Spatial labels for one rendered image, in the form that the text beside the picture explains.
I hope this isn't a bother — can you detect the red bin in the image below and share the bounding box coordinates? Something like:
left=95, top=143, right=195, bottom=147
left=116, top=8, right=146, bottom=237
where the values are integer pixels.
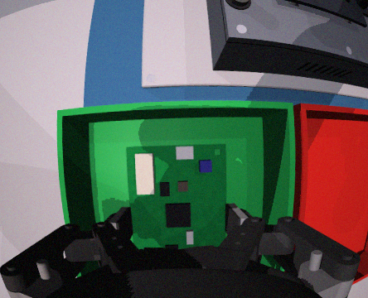
left=293, top=103, right=368, bottom=285

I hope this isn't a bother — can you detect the green open bin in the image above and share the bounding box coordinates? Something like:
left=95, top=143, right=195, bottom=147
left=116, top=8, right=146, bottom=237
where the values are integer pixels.
left=57, top=100, right=295, bottom=231

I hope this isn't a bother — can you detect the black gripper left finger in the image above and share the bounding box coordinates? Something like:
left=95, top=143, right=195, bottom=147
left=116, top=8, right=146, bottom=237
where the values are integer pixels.
left=0, top=207, right=155, bottom=298

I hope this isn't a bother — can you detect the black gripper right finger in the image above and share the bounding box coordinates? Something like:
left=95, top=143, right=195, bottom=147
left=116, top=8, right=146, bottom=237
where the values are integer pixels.
left=202, top=203, right=361, bottom=298

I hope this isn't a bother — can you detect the green circuit board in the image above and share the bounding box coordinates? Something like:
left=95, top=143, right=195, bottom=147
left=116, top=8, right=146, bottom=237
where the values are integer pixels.
left=126, top=144, right=226, bottom=249

